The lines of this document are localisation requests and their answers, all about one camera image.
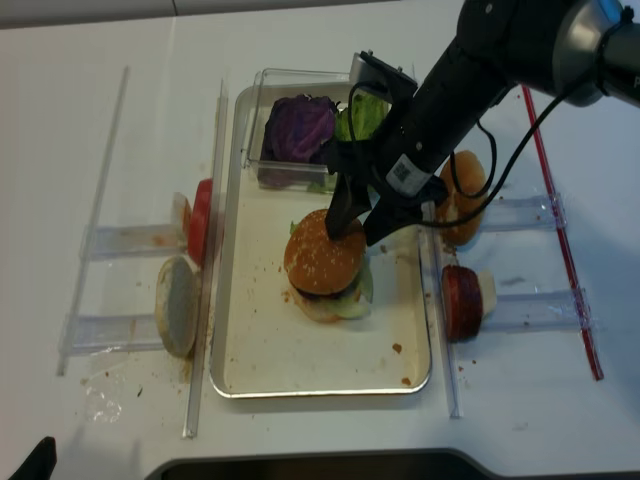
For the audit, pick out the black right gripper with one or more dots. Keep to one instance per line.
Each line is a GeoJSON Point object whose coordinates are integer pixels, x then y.
{"type": "Point", "coordinates": [398, 160]}

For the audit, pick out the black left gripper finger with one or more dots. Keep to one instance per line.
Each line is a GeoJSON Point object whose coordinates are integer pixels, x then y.
{"type": "Point", "coordinates": [40, 463]}

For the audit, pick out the sesame top bun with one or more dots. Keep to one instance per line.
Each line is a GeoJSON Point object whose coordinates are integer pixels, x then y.
{"type": "Point", "coordinates": [317, 264]}

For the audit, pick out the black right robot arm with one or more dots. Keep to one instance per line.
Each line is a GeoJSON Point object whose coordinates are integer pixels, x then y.
{"type": "Point", "coordinates": [574, 51]}

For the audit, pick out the green lettuce in container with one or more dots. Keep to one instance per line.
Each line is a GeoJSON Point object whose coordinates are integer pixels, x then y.
{"type": "Point", "coordinates": [369, 112]}

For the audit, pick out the red meat patty slices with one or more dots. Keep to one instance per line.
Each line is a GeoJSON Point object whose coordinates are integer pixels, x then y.
{"type": "Point", "coordinates": [463, 303]}

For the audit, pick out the white cheese slice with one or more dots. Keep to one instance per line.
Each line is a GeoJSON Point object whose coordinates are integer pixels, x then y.
{"type": "Point", "coordinates": [488, 292]}

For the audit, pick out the red tomato slice in rack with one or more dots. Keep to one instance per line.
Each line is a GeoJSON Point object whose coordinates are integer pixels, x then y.
{"type": "Point", "coordinates": [198, 225]}

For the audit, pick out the bread slice in left rack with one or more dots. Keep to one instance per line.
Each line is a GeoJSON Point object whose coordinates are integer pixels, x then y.
{"type": "Point", "coordinates": [176, 306]}

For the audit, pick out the purple cabbage leaf in container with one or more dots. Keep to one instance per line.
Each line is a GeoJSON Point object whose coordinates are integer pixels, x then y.
{"type": "Point", "coordinates": [298, 129]}

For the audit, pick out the bottom bun on tray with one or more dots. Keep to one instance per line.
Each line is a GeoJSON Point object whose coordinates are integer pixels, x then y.
{"type": "Point", "coordinates": [315, 310]}

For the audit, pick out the clear plastic container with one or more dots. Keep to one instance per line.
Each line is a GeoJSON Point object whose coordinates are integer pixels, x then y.
{"type": "Point", "coordinates": [269, 86]}

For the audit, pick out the clear upper right track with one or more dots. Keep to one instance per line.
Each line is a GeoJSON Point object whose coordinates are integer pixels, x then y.
{"type": "Point", "coordinates": [541, 212]}

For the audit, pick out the clear track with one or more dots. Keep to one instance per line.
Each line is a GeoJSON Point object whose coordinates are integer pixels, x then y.
{"type": "Point", "coordinates": [89, 334]}
{"type": "Point", "coordinates": [111, 242]}
{"type": "Point", "coordinates": [563, 310]}
{"type": "Point", "coordinates": [541, 212]}

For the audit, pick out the clear lower left track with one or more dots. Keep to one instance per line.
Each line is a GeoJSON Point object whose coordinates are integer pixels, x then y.
{"type": "Point", "coordinates": [89, 334]}

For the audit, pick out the silver metal tray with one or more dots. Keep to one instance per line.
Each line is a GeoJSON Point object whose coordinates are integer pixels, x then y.
{"type": "Point", "coordinates": [263, 345]}

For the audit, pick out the clear lower right track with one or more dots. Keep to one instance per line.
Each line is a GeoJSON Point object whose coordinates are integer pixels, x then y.
{"type": "Point", "coordinates": [563, 310]}

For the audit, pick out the clear upper left track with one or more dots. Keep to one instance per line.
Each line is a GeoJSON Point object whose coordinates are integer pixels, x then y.
{"type": "Point", "coordinates": [111, 242]}

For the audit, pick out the dark monitor edge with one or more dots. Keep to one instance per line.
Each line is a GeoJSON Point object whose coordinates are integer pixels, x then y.
{"type": "Point", "coordinates": [432, 463]}

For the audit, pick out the clear rail far left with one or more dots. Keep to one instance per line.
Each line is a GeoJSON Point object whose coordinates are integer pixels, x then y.
{"type": "Point", "coordinates": [95, 210]}

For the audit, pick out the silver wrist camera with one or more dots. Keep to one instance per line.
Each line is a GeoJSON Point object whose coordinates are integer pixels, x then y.
{"type": "Point", "coordinates": [379, 78]}

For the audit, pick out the clear rail left of tray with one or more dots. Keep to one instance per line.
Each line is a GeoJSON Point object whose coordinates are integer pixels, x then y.
{"type": "Point", "coordinates": [210, 268]}

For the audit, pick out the red plastic rail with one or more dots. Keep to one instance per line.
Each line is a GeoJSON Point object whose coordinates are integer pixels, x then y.
{"type": "Point", "coordinates": [565, 240]}

